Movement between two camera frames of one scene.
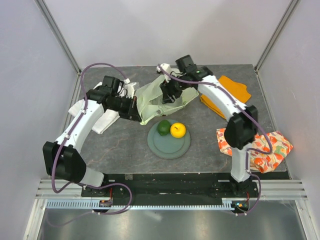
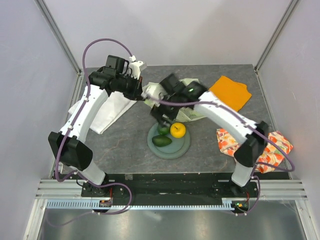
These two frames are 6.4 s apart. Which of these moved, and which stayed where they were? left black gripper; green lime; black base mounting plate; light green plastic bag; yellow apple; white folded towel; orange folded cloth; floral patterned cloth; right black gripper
Moved: left black gripper; right black gripper; light green plastic bag
Stayed: white folded towel; yellow apple; green lime; orange folded cloth; floral patterned cloth; black base mounting plate
